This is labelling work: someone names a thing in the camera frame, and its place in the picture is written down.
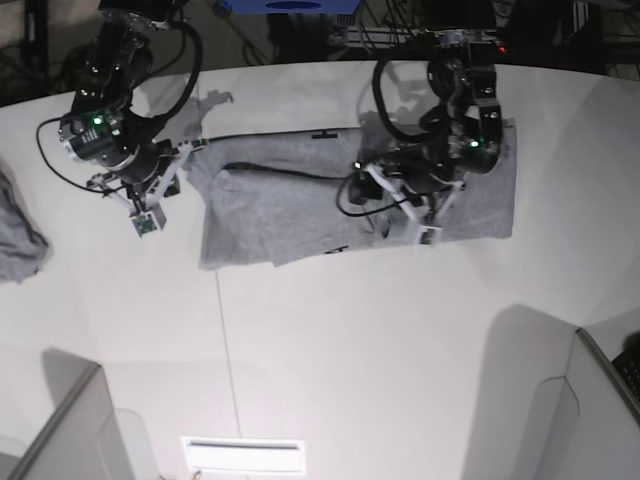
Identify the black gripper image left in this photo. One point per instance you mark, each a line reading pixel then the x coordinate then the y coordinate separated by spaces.
pixel 123 143

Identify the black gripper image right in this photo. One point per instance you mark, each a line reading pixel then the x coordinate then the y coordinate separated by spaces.
pixel 416 166

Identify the grey T-shirt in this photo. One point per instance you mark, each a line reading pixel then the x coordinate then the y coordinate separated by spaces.
pixel 283 197

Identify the white power strip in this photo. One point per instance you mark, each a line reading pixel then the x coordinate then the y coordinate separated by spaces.
pixel 420 41

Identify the grey cloth at left edge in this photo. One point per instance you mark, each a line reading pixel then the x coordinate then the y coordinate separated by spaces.
pixel 25 250

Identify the blue box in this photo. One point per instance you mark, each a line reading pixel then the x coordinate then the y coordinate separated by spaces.
pixel 293 6

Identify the grey left partition panel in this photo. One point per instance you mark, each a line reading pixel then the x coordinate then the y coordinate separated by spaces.
pixel 81 439

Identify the grey partition panel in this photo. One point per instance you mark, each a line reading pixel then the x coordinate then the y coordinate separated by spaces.
pixel 583 424
pixel 81 439

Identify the black keyboard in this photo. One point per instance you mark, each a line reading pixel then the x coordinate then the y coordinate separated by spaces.
pixel 627 365

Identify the grey right partition panel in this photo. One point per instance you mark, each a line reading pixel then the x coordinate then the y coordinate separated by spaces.
pixel 583 424

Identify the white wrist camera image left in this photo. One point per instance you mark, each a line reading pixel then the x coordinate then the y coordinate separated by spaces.
pixel 150 195

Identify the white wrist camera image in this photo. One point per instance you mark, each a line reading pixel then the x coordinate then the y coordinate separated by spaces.
pixel 424 200
pixel 150 195

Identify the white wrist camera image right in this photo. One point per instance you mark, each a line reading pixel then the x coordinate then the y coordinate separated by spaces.
pixel 424 200

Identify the black cable image left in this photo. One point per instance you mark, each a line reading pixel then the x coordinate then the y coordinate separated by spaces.
pixel 116 65

